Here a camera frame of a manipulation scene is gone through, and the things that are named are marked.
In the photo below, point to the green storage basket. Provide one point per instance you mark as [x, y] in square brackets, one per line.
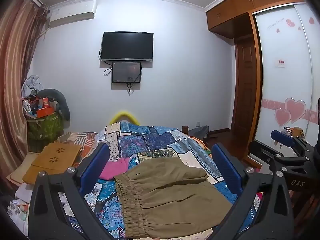
[43, 128]

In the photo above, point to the white air conditioner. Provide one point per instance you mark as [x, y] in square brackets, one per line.
[71, 13]

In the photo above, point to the dark grey bag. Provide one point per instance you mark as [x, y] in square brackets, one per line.
[198, 132]

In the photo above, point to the pile of white clothes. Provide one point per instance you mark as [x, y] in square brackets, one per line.
[32, 83]

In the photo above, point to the orange striped bed sheet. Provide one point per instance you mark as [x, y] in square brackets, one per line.
[200, 143]

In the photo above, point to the pink cloth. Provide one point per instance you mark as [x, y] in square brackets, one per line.
[113, 168]

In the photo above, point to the small black wall monitor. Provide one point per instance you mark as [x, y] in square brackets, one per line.
[126, 72]

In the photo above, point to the grey curved pillow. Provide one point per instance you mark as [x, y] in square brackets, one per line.
[61, 102]

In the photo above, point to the wooden lap desk board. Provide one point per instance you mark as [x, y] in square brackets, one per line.
[51, 161]

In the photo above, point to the large black wall television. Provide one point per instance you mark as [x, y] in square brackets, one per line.
[127, 46]

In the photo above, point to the orange box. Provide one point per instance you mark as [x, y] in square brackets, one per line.
[45, 111]

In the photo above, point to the brown wooden door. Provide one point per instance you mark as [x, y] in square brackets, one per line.
[243, 87]

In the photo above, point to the yellow curved object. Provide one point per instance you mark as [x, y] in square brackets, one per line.
[122, 117]

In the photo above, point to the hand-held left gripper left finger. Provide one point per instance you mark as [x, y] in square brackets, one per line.
[96, 166]

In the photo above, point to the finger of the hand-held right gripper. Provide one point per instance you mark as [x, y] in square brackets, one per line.
[282, 136]
[265, 152]

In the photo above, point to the striped brown curtain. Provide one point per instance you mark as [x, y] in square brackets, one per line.
[15, 80]

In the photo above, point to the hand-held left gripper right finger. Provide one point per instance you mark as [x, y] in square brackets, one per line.
[228, 166]

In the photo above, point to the blue patchwork blanket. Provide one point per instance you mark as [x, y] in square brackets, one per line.
[150, 142]

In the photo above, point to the yellow mug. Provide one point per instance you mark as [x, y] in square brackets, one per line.
[298, 131]

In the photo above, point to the olive green pants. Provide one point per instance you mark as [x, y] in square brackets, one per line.
[172, 195]

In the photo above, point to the wooden overhead cabinet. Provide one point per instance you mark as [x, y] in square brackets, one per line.
[240, 7]

